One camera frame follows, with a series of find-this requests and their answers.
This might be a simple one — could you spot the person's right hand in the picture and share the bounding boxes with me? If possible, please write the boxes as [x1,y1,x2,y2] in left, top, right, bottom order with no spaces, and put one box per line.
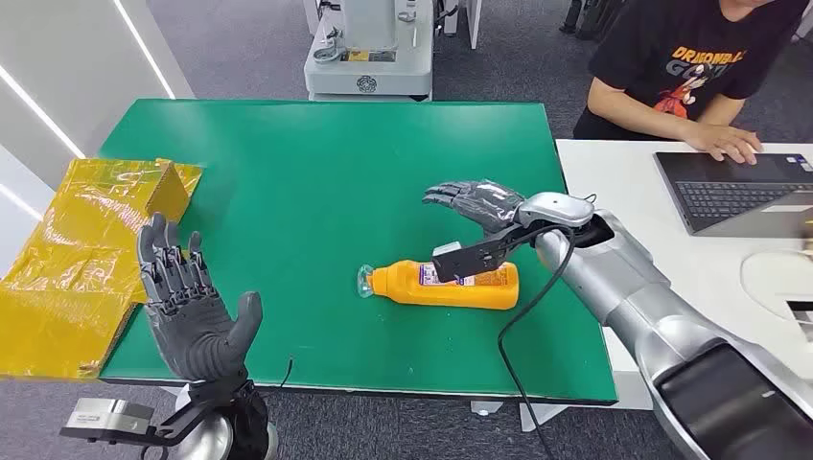
[683,122,763,167]

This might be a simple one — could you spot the bare grey robot hand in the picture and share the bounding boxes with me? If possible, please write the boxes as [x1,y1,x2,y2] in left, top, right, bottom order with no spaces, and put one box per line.
[136,213,265,386]

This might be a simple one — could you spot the plastic-wrapped grey robot hand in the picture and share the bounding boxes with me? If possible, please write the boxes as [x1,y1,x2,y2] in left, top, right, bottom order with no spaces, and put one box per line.
[423,179,527,238]

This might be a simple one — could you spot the orange bottle with clear cap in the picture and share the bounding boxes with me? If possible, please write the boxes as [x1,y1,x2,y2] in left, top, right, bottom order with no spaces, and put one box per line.
[357,259,521,311]

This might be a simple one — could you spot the dark grey laptop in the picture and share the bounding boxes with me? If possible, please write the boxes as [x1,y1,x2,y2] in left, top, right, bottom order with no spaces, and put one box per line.
[654,151,813,240]

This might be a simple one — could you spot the person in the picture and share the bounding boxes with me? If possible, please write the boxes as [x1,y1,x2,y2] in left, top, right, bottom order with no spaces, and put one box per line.
[572,0,811,167]

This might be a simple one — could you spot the yellow foil bag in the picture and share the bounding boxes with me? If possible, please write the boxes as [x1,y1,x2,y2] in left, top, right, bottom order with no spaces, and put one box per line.
[0,279,144,382]
[18,157,204,300]

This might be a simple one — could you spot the yellow cardboard box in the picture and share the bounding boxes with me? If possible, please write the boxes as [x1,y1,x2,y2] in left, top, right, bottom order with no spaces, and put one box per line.
[144,160,193,223]

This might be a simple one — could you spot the white round disc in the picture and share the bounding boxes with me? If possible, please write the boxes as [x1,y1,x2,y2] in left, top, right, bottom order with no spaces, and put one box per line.
[739,249,813,322]

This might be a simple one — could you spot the grey machine base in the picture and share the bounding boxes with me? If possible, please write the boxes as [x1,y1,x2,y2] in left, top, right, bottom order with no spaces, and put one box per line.
[303,0,436,103]

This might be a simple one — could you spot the white panel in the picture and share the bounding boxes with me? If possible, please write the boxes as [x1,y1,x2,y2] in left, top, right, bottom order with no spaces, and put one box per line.
[438,0,484,51]

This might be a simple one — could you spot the black objects on floor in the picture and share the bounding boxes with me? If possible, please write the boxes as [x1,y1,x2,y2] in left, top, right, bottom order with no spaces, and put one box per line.
[558,0,630,42]

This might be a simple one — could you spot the small grey device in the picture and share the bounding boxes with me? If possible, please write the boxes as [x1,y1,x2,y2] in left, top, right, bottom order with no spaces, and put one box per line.
[786,298,813,344]

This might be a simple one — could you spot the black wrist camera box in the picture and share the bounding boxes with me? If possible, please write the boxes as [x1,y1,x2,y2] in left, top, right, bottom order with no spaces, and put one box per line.
[431,221,541,285]

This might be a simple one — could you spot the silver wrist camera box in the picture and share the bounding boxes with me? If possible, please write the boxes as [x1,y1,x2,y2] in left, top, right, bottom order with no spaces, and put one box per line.
[59,398,192,449]

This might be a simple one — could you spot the white wall light strip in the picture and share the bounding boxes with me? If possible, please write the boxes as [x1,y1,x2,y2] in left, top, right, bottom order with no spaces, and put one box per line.
[112,0,176,101]
[0,63,87,160]

